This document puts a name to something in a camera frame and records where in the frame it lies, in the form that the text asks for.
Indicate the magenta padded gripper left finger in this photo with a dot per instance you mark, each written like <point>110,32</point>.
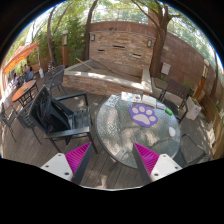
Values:
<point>70,166</point>

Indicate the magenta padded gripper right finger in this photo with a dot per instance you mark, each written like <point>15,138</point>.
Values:
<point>153,166</point>

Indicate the white computer mouse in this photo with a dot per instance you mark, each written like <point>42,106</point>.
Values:
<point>171,131</point>

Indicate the black patio armchair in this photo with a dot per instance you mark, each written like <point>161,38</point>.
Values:
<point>80,121</point>

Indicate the purple paw print mousepad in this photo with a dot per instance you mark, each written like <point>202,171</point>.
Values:
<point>143,115</point>

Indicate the round glass patio table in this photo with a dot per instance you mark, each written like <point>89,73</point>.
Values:
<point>117,132</point>

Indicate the black backpack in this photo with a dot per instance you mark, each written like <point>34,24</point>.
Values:
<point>53,115</point>

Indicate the green small object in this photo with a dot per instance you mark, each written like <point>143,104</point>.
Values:
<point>168,111</point>

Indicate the white closed book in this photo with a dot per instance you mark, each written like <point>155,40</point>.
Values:
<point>151,101</point>

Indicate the white bin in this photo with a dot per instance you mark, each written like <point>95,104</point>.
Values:
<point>193,108</point>

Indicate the open picture book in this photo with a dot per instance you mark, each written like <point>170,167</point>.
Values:
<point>131,97</point>

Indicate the dark chair behind table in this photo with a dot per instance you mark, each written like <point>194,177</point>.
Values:
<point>174,96</point>

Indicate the patterned paper sheet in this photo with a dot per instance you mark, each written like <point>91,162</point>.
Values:
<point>112,100</point>

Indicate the round brown side table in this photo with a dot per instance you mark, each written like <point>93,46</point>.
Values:
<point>24,94</point>

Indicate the dark mesh chair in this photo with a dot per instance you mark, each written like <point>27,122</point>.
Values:
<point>54,78</point>

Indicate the stone raised planter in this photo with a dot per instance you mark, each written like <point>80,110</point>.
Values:
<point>95,78</point>

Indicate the orange patio umbrella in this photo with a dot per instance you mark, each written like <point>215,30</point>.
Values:
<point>21,53</point>

